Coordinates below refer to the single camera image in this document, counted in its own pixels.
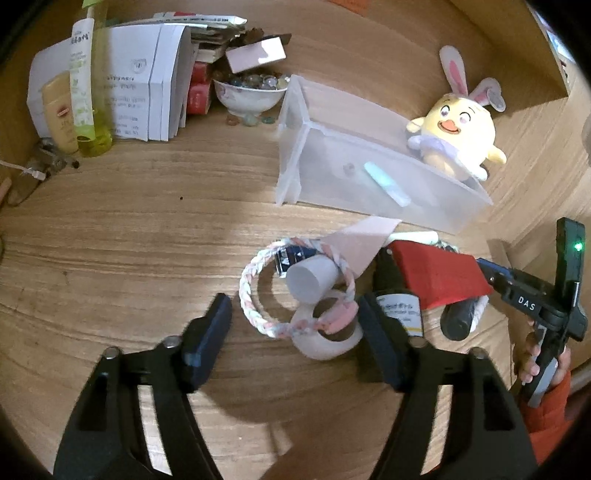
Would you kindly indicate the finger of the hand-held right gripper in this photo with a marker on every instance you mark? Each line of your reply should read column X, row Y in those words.
column 491, row 271

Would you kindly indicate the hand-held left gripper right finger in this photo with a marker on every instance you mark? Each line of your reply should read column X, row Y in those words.
column 374, row 332

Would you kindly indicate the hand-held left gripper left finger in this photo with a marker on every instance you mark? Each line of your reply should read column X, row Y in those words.
column 217, row 323

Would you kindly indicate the dark green spray bottle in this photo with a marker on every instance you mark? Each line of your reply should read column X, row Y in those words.
column 392, row 286

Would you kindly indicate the red box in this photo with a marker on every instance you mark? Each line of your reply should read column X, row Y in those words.
column 438, row 272

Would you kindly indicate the dark glossy cylinder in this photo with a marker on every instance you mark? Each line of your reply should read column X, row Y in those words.
column 457, row 321

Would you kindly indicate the white tape roll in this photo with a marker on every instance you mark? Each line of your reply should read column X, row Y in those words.
column 314, row 346

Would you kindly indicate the white lip balm tube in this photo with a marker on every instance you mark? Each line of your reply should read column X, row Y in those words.
column 415, row 237

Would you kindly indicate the small white cylinder bottle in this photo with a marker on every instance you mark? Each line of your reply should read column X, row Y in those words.
column 307, row 281

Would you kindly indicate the pink paper sheet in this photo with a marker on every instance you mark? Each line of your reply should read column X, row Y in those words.
column 360, row 244

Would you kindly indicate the blue black eraser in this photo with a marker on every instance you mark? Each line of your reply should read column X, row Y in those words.
column 288, row 258

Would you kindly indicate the clear plastic bin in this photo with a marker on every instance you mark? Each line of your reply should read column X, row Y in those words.
column 332, row 147

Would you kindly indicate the person's right hand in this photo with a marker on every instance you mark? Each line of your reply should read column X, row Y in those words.
column 528, row 364

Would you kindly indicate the light blue tube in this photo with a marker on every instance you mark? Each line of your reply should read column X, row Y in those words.
column 385, row 184

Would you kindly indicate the yellow chick plush toy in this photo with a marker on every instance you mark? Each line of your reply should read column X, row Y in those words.
column 461, row 124

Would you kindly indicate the yellow-green bottle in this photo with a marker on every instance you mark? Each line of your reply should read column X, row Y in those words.
column 99, row 134

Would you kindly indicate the white bowl of marbles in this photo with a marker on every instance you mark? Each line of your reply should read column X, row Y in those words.
column 249, row 99

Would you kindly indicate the red packets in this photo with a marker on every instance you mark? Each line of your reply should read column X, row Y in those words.
column 198, row 97

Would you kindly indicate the grey metal clutter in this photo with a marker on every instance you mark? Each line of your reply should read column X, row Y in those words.
column 48, row 159

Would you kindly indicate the white paper booklets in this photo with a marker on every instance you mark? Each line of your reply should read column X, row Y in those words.
column 134, row 83

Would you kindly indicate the beige cream tube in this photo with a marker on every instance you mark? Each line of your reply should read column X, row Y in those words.
column 57, row 115

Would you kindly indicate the pink cardboard box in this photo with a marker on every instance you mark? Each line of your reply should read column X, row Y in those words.
column 254, row 57

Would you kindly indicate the white green tube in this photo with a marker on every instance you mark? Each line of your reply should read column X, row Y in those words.
column 81, row 92

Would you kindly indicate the orange wall paper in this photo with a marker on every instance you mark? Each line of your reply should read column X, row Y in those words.
column 351, row 3

